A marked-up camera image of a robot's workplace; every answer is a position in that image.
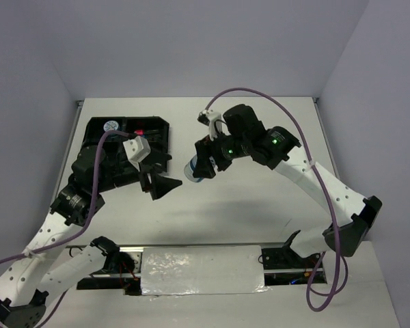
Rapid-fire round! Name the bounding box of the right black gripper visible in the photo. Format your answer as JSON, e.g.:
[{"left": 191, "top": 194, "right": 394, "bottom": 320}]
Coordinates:
[{"left": 193, "top": 127, "right": 249, "bottom": 178}]

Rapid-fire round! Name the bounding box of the blue patterned round tin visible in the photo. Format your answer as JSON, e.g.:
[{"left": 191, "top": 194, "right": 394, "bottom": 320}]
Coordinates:
[{"left": 103, "top": 120, "right": 120, "bottom": 132}]

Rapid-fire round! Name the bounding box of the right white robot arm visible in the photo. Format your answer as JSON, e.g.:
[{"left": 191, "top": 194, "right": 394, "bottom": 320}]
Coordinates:
[{"left": 184, "top": 104, "right": 382, "bottom": 267}]

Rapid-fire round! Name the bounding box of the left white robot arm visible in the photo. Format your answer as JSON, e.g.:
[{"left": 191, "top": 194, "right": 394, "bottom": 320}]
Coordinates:
[{"left": 0, "top": 140, "right": 182, "bottom": 327}]

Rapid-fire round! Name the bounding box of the black compartment organizer tray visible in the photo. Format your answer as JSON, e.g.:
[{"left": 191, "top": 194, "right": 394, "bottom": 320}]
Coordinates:
[{"left": 69, "top": 116, "right": 169, "bottom": 192}]

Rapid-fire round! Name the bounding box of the silver foil covered panel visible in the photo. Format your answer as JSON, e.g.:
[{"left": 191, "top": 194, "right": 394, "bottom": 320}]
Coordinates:
[{"left": 141, "top": 245, "right": 267, "bottom": 296}]

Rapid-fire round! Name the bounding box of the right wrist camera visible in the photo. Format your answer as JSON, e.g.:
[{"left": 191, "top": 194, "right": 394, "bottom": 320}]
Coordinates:
[{"left": 197, "top": 109, "right": 222, "bottom": 140}]

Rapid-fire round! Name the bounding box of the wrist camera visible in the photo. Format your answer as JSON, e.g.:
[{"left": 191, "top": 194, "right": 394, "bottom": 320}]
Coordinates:
[
  {"left": 197, "top": 109, "right": 222, "bottom": 140},
  {"left": 123, "top": 136, "right": 151, "bottom": 171}
]

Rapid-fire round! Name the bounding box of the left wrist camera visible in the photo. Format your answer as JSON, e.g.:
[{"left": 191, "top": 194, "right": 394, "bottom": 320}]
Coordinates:
[{"left": 123, "top": 136, "right": 151, "bottom": 171}]

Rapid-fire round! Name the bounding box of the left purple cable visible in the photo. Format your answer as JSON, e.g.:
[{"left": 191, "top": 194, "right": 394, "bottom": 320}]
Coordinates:
[{"left": 0, "top": 130, "right": 134, "bottom": 325}]

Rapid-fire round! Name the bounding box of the purple cable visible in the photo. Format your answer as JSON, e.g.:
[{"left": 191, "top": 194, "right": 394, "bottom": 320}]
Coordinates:
[
  {"left": 0, "top": 130, "right": 134, "bottom": 325},
  {"left": 204, "top": 87, "right": 351, "bottom": 313}
]

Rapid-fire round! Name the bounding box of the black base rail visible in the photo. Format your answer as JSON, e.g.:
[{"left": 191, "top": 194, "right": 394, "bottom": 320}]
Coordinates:
[{"left": 77, "top": 247, "right": 327, "bottom": 296}]

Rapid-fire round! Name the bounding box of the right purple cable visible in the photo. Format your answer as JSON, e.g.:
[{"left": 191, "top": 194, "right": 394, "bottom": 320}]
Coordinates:
[{"left": 204, "top": 87, "right": 351, "bottom": 313}]

